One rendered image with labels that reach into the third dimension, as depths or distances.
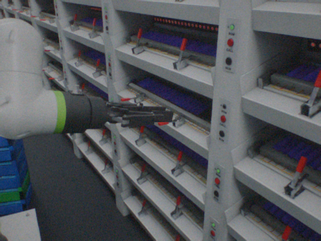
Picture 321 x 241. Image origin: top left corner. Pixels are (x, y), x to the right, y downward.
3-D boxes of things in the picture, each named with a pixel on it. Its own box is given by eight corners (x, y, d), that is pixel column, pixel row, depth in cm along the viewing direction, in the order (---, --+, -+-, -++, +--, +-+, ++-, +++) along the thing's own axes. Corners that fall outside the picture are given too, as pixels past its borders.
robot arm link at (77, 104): (50, 128, 72) (62, 144, 65) (55, 79, 68) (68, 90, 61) (75, 128, 75) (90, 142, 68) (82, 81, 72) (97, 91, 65)
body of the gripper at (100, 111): (94, 102, 66) (131, 103, 71) (79, 92, 72) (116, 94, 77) (89, 135, 68) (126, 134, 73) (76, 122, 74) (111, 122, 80)
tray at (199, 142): (211, 162, 91) (205, 137, 85) (120, 102, 137) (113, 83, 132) (259, 129, 98) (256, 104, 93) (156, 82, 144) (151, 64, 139)
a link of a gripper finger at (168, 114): (150, 110, 78) (152, 111, 77) (172, 110, 82) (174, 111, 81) (148, 121, 79) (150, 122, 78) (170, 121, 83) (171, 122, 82)
